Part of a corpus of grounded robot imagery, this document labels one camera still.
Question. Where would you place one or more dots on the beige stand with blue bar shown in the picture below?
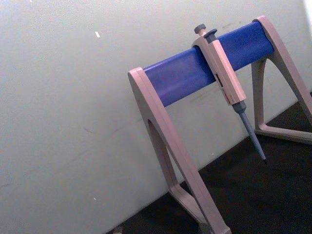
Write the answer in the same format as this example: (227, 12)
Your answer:
(180, 75)

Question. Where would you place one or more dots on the beige pipette with grey tip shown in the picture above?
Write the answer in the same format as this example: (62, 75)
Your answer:
(225, 73)

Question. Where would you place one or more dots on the black table cloth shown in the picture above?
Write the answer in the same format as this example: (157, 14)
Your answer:
(256, 192)

